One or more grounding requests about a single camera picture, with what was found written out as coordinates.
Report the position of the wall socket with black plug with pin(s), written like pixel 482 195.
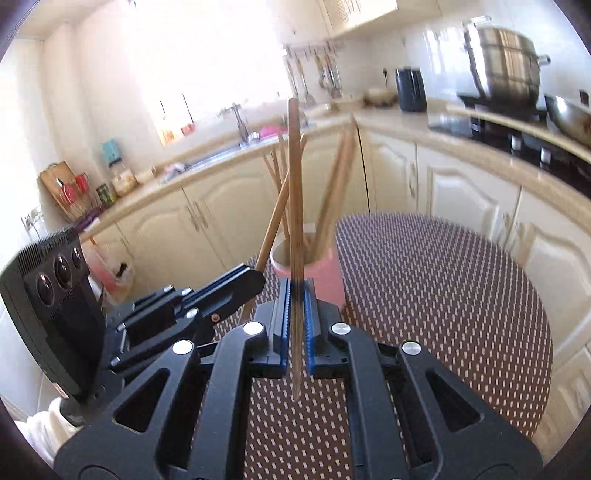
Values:
pixel 384 74

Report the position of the pink dishcloth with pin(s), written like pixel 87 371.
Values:
pixel 174 168

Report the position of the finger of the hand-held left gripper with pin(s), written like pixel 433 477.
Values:
pixel 214 284
pixel 235 288

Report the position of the black gas stove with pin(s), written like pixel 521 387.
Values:
pixel 461 127

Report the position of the pink waste bin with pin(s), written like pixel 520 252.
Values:
pixel 108 277

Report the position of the steel wok with lid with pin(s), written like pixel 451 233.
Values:
pixel 570 120

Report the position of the red plastic bowl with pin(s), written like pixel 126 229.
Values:
pixel 272 131

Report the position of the light blue box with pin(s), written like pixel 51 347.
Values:
pixel 111 150

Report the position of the clear jar with label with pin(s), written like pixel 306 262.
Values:
pixel 123 182

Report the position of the bunch of wooden chopsticks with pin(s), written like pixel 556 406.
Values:
pixel 337 184

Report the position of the wooden cutting board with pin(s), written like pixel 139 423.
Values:
pixel 51 180

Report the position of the steel utensil rack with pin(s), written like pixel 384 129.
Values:
pixel 314 47

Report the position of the polka dot tablecloth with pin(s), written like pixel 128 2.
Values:
pixel 438 300

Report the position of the white wall socket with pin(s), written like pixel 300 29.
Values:
pixel 31 221

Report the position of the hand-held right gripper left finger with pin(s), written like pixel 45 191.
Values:
pixel 284 332

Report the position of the black kettle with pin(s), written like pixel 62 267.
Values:
pixel 411 92

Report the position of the small green jar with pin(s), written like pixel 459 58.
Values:
pixel 105 194

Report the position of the person's left forearm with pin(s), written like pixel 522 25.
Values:
pixel 41 429

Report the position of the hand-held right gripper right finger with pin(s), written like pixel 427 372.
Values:
pixel 311 332

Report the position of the steel spatula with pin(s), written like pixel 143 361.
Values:
pixel 334 85

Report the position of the steel sink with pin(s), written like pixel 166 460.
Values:
pixel 217 154

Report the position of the steel faucet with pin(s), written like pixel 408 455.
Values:
pixel 241 124

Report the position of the black induction cooker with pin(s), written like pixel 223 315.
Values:
pixel 489 108

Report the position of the steel ladle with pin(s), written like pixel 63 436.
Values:
pixel 308 98

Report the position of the cream base cabinets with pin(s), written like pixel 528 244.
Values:
pixel 221 207

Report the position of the steel skimmer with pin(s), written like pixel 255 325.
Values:
pixel 323 76

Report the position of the pink cup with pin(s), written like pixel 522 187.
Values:
pixel 325 281

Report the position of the steel steamer pot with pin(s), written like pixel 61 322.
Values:
pixel 503 64

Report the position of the light wooden chopstick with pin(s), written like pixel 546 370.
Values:
pixel 274 217
pixel 295 207

